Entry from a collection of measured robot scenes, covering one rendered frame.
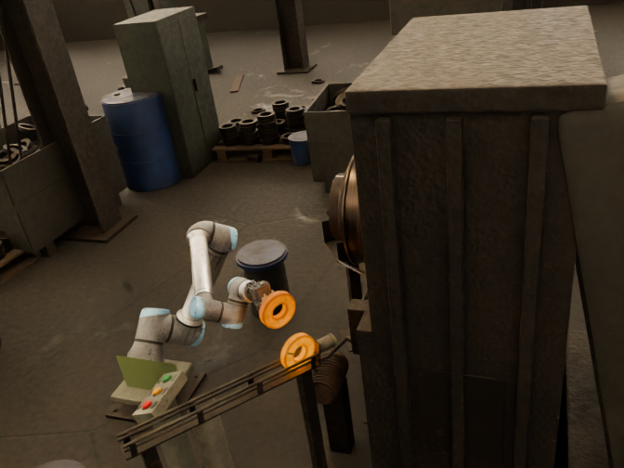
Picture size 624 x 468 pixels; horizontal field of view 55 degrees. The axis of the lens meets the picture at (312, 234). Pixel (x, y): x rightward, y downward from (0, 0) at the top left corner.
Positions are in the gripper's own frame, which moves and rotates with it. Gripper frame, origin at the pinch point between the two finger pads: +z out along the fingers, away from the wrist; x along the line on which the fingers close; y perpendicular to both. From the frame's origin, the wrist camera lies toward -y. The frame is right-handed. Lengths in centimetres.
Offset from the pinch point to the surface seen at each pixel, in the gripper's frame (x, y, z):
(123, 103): 67, 98, -349
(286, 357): -6.1, -18.0, 7.3
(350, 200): 34, 32, 19
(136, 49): 96, 140, -351
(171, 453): -53, -51, -33
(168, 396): -47, -22, -23
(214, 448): -38, -52, -20
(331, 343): 15.1, -23.1, 5.9
